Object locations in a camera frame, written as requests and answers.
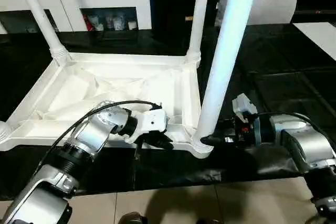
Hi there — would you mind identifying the white plastic table top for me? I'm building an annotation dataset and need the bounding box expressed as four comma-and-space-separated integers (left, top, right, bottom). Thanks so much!
0, 51, 214, 159

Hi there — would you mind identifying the black work mat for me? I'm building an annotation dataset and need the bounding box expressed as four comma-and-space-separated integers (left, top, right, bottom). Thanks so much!
0, 22, 336, 201

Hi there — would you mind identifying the white sheet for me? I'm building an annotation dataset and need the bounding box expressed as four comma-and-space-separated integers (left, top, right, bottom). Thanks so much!
293, 22, 336, 61

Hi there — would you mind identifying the grey cushion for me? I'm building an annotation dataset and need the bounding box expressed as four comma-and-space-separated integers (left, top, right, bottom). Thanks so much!
214, 0, 299, 27

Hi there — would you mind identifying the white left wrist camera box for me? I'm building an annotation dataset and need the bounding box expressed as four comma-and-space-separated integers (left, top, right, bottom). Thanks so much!
126, 109, 170, 145

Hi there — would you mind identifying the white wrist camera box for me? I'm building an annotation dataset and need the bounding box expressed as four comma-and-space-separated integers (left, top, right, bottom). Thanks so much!
232, 93, 259, 125
126, 109, 170, 145

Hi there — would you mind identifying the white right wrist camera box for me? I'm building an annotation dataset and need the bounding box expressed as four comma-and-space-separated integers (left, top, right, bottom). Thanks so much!
232, 93, 259, 125

